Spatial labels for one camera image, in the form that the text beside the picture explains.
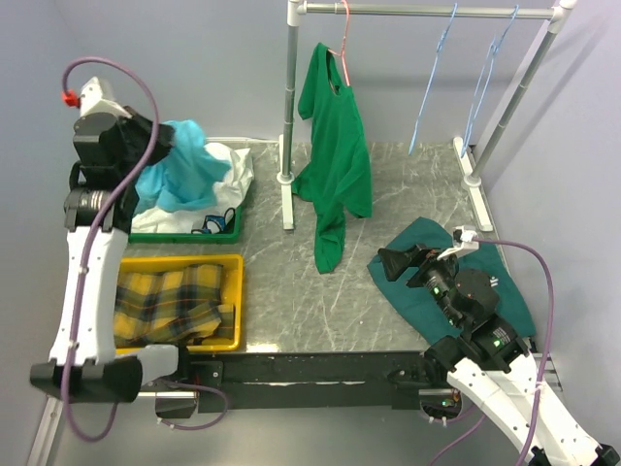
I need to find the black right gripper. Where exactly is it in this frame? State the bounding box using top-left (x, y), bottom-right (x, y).
top-left (376, 240), bottom-right (463, 326)

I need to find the light blue t shirt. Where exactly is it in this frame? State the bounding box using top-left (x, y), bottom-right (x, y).
top-left (134, 119), bottom-right (231, 216)

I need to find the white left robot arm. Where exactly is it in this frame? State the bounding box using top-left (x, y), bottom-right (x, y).
top-left (30, 112), bottom-right (193, 404)

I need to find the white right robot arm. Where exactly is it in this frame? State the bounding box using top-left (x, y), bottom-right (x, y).
top-left (378, 236), bottom-right (620, 465)

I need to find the white shirt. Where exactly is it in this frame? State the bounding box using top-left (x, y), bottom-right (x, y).
top-left (131, 143), bottom-right (254, 233)

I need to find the green t shirt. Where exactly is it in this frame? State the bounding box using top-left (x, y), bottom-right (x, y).
top-left (293, 43), bottom-right (373, 274)

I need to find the dark teal garment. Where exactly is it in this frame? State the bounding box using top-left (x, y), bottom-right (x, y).
top-left (368, 217), bottom-right (536, 345)

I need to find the blue white small item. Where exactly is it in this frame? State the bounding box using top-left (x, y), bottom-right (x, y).
top-left (191, 208), bottom-right (236, 234)

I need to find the green plastic tray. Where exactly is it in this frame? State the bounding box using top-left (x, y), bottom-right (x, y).
top-left (129, 206), bottom-right (244, 245)

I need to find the yellow plastic bin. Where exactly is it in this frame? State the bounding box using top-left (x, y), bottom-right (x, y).
top-left (116, 254), bottom-right (244, 353)

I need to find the yellow plaid cloth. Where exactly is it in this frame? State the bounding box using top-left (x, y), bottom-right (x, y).
top-left (114, 264), bottom-right (236, 348)

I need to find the grey white clothes rack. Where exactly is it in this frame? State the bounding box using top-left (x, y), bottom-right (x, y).
top-left (277, 1), bottom-right (576, 232)

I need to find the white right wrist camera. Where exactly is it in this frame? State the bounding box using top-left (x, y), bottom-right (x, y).
top-left (437, 225), bottom-right (478, 260)

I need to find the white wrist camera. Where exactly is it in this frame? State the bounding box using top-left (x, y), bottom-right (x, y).
top-left (437, 225), bottom-right (478, 260)
top-left (62, 77), bottom-right (131, 118)

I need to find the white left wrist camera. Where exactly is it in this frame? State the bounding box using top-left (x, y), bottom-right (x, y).
top-left (62, 77), bottom-right (131, 118)

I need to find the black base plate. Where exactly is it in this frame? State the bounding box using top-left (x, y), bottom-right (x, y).
top-left (154, 351), bottom-right (462, 421)

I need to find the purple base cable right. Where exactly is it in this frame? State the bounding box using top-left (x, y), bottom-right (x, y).
top-left (426, 405), bottom-right (486, 466)

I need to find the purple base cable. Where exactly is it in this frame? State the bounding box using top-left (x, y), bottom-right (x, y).
top-left (154, 381), bottom-right (229, 432)
top-left (426, 405), bottom-right (486, 466)

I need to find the pink wire hanger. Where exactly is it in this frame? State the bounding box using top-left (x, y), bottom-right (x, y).
top-left (328, 0), bottom-right (351, 86)

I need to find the blue wire hanger left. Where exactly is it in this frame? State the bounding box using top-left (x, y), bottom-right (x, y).
top-left (408, 3), bottom-right (458, 155)

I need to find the blue wire hanger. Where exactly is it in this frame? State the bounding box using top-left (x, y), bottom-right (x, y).
top-left (408, 3), bottom-right (458, 155)
top-left (459, 4), bottom-right (520, 159)

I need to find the blue wire hanger right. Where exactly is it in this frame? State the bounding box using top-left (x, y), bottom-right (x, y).
top-left (459, 4), bottom-right (520, 159)

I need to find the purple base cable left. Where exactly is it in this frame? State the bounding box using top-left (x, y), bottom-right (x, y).
top-left (154, 381), bottom-right (229, 432)

